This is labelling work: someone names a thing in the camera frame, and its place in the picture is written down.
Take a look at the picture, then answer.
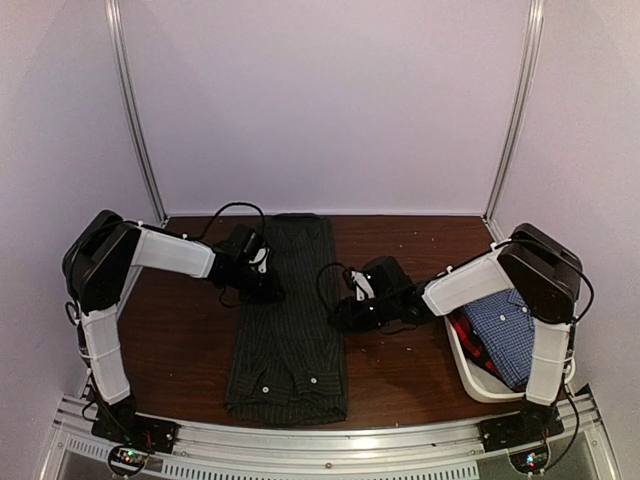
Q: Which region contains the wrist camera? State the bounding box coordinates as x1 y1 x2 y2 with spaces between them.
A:
349 270 375 302
249 245 272 274

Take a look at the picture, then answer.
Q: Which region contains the white plastic bin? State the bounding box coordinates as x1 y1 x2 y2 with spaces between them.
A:
444 313 525 404

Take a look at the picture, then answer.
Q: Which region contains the blue checked long sleeve shirt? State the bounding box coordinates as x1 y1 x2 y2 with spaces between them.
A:
463 289 535 390

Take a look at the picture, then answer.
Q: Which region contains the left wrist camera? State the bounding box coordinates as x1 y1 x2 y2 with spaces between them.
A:
249 245 272 274

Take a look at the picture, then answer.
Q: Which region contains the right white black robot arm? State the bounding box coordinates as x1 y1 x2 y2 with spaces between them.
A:
315 224 592 442

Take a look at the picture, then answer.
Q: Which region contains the aluminium frame post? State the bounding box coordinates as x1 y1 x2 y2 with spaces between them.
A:
483 0 545 225
104 0 168 223

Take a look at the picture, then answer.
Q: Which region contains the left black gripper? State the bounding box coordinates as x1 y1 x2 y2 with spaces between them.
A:
228 263 287 305

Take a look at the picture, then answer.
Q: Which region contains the front aluminium rail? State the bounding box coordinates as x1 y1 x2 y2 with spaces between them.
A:
49 389 619 480

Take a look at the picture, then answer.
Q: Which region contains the left aluminium frame post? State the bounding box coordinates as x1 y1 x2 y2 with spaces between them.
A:
104 0 168 223

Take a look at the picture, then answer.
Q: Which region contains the left led circuit board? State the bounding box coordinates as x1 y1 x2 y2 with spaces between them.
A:
107 445 150 476

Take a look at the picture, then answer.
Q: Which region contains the right aluminium frame post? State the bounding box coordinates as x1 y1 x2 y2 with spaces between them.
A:
483 0 545 225

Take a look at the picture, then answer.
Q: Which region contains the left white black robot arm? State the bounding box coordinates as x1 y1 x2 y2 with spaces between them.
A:
62 210 284 444

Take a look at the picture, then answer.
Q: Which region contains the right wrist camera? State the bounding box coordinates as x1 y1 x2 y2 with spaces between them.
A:
349 270 375 302

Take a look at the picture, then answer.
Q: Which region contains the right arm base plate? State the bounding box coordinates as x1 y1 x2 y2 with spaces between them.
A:
478 411 564 452

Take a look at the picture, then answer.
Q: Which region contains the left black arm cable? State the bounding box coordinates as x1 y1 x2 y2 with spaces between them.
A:
199 201 267 241

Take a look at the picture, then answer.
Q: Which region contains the black pinstriped long sleeve shirt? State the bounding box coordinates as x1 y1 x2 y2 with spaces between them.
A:
224 214 348 427

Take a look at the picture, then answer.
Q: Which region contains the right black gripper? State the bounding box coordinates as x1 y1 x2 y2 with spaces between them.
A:
328 294 398 332

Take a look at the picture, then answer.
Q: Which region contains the right led circuit board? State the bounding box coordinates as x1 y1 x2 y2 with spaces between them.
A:
509 448 550 475

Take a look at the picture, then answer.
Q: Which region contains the led circuit board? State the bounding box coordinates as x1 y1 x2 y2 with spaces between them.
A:
107 445 150 476
509 448 550 475

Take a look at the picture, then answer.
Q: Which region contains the red black plaid shirt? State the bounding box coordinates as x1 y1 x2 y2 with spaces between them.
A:
447 309 526 392

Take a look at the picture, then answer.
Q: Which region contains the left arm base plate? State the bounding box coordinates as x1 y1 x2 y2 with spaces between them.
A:
91 413 178 454

